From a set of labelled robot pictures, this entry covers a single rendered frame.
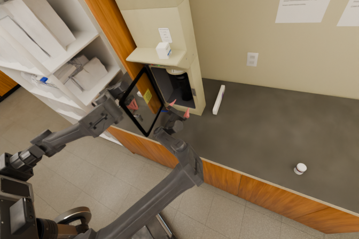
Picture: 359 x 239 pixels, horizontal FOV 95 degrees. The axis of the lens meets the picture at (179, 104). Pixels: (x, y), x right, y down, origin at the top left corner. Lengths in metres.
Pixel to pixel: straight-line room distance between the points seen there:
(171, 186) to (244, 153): 0.70
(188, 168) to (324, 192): 0.81
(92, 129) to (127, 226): 0.29
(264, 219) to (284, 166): 0.95
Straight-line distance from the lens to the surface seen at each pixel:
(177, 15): 0.79
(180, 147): 0.53
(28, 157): 0.91
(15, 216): 0.78
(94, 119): 0.60
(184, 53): 0.84
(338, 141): 1.30
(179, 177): 0.48
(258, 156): 1.12
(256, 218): 1.99
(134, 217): 0.53
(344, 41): 1.28
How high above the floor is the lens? 1.96
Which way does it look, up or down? 49 degrees down
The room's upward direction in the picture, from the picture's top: 20 degrees counter-clockwise
